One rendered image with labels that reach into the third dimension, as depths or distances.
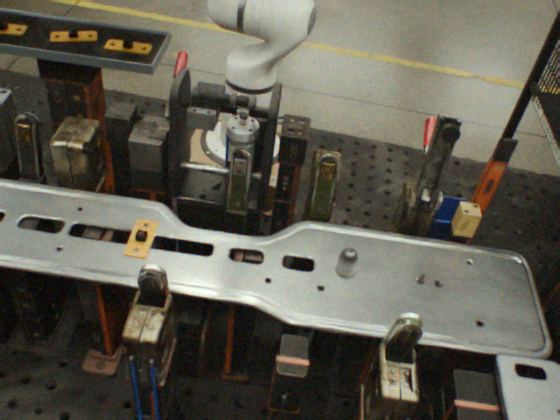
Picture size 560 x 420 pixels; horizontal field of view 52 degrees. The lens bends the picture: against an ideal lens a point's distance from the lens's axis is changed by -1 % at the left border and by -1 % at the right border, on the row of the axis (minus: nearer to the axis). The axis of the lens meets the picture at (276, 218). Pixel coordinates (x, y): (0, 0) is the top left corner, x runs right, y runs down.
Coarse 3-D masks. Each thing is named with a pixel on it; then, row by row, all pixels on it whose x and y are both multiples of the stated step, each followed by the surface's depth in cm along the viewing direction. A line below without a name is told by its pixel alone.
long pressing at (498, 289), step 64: (0, 192) 99; (64, 192) 100; (0, 256) 89; (64, 256) 91; (128, 256) 92; (192, 256) 93; (320, 256) 96; (384, 256) 98; (448, 256) 99; (512, 256) 101; (320, 320) 87; (384, 320) 88; (448, 320) 89; (512, 320) 91
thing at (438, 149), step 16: (448, 128) 89; (432, 144) 93; (448, 144) 94; (432, 160) 96; (448, 160) 95; (432, 176) 98; (416, 192) 99; (432, 192) 100; (416, 208) 101; (432, 208) 100
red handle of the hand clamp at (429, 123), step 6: (426, 120) 103; (432, 120) 103; (426, 126) 103; (432, 126) 102; (426, 132) 102; (426, 138) 102; (426, 144) 102; (426, 150) 102; (426, 186) 100; (426, 192) 100; (420, 198) 100; (426, 198) 99
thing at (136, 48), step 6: (108, 42) 108; (114, 42) 108; (120, 42) 108; (126, 42) 107; (132, 42) 107; (108, 48) 106; (114, 48) 106; (120, 48) 107; (126, 48) 107; (132, 48) 107; (138, 48) 107; (144, 48) 108; (150, 48) 108; (144, 54) 106
